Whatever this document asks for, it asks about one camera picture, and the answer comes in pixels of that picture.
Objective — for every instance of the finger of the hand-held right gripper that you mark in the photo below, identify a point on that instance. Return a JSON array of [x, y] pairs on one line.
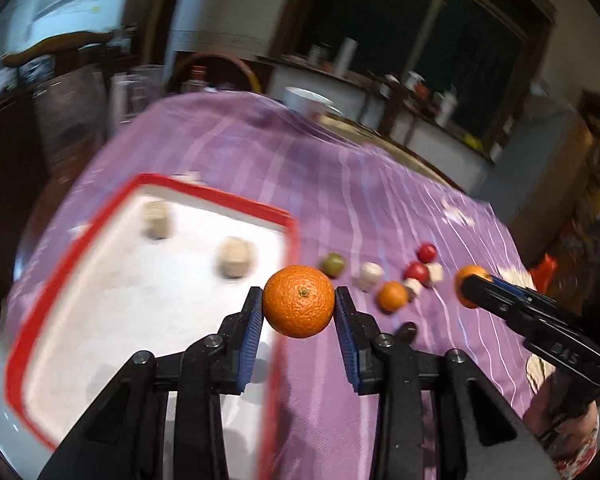
[[485, 297], [520, 291]]

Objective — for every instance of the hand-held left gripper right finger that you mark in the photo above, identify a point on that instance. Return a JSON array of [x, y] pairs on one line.
[[347, 350]]

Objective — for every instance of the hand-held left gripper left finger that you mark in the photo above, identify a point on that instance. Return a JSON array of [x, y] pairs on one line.
[[252, 340]]

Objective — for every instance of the small orange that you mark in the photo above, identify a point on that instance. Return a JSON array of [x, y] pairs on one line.
[[467, 276], [392, 296]]

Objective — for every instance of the chunky beige crumbly block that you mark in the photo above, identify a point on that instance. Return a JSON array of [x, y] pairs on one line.
[[436, 274]]

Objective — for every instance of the large orange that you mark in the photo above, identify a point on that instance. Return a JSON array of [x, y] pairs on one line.
[[299, 301]]

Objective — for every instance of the dark purple plum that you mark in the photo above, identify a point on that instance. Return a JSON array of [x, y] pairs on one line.
[[406, 331]]

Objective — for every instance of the red cherry tomato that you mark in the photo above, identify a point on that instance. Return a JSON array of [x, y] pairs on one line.
[[417, 272], [426, 252]]

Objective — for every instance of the small beige crumbly block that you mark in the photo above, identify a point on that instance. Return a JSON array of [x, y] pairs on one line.
[[412, 287]]

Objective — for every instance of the round beige crumbly block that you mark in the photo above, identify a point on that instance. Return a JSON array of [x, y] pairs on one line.
[[371, 275]]

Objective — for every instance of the green round fruit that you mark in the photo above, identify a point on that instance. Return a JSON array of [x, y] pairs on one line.
[[332, 264]]

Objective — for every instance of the red-rimmed white tray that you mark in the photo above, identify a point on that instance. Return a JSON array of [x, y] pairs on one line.
[[130, 310]]

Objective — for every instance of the person's right forearm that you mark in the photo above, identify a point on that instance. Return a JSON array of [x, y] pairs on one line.
[[570, 440]]

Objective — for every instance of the wide beige crumbly block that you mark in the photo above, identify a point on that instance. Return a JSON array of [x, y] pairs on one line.
[[236, 257]]

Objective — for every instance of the white counter ledge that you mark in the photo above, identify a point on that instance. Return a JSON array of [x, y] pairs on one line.
[[445, 155]]

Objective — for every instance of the tall beige crumbly block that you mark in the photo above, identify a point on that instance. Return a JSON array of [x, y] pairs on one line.
[[156, 220]]

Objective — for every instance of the small yellow item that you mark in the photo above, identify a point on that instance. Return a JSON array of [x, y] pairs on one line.
[[472, 142]]

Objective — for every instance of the purple striped tablecloth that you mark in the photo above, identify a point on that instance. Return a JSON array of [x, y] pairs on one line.
[[355, 185]]

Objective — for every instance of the white cup with straw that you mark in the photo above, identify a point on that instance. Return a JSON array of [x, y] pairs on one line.
[[442, 106]]

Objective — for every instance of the dark wooden chair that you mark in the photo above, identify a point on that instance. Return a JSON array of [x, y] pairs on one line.
[[395, 105]]

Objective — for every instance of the white printed mug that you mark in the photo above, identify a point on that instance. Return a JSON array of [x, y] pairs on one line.
[[305, 100]]

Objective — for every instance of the red-capped bottle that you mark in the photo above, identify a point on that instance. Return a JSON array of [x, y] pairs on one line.
[[196, 76]]

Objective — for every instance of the clear glass pitcher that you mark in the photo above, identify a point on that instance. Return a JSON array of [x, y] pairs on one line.
[[130, 90]]

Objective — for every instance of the stack of white cups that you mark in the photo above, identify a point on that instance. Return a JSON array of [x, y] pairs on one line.
[[345, 55]]

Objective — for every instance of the round-backed wooden chair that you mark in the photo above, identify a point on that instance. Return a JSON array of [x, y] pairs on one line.
[[220, 59]]

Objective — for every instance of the glass jar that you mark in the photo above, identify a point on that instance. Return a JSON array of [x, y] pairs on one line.
[[317, 54]]

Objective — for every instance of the dark window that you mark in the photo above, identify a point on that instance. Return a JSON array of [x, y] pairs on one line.
[[405, 15]]

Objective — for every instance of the clear plastic container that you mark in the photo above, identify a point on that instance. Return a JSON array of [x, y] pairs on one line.
[[65, 110]]

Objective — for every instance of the wooden chair with curved rail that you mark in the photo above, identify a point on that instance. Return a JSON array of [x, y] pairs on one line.
[[60, 42]]

